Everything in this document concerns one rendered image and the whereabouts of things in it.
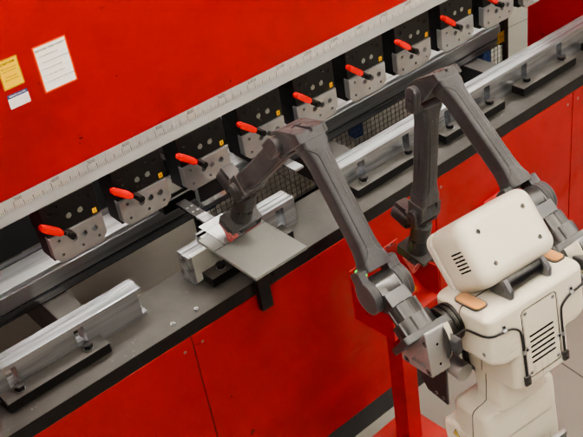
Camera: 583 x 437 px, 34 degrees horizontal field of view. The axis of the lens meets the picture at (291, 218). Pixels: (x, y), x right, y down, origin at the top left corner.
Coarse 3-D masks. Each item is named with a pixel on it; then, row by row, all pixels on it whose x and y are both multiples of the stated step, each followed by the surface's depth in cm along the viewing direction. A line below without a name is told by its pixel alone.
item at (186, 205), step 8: (168, 184) 284; (176, 192) 280; (184, 192) 281; (192, 192) 283; (176, 200) 280; (184, 200) 281; (168, 208) 279; (176, 208) 281; (184, 208) 277; (192, 208) 277; (200, 216) 273; (208, 216) 272
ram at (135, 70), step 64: (0, 0) 199; (64, 0) 208; (128, 0) 219; (192, 0) 230; (256, 0) 243; (320, 0) 257; (384, 0) 274; (128, 64) 225; (192, 64) 237; (256, 64) 251; (320, 64) 266; (0, 128) 210; (64, 128) 220; (128, 128) 232; (192, 128) 245; (0, 192) 215; (64, 192) 227
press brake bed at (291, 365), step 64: (576, 128) 348; (448, 192) 310; (576, 192) 366; (320, 256) 280; (256, 320) 272; (320, 320) 291; (128, 384) 248; (192, 384) 264; (256, 384) 283; (320, 384) 303; (384, 384) 328
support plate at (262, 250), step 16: (208, 240) 263; (240, 240) 261; (256, 240) 260; (272, 240) 259; (288, 240) 258; (224, 256) 256; (240, 256) 255; (256, 256) 254; (272, 256) 253; (288, 256) 252; (256, 272) 248
